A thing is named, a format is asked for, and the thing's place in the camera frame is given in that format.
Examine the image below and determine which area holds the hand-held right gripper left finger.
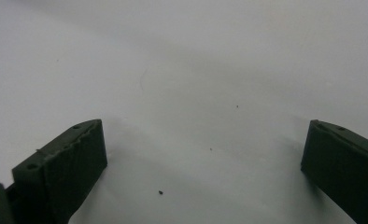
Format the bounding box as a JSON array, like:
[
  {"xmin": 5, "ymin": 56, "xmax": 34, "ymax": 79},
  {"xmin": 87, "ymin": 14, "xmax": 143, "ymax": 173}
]
[{"xmin": 5, "ymin": 119, "xmax": 108, "ymax": 224}]

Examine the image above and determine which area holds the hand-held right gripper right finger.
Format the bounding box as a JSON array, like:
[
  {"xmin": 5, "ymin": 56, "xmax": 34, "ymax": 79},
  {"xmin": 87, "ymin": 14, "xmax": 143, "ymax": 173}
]
[{"xmin": 300, "ymin": 119, "xmax": 368, "ymax": 224}]

